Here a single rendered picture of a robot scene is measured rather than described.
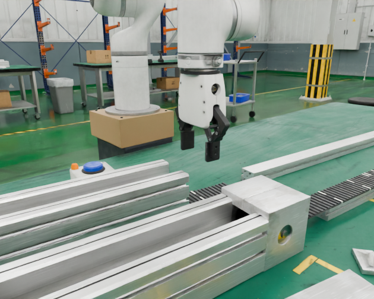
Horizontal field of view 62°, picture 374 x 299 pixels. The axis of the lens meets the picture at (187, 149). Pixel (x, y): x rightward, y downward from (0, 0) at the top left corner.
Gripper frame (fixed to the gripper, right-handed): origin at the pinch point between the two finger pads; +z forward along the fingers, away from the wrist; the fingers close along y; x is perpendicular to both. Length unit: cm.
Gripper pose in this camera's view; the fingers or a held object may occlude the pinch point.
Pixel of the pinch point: (199, 148)
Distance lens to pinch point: 63.5
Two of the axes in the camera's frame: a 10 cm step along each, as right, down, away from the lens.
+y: -5.6, -2.6, 7.9
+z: 0.0, 9.5, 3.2
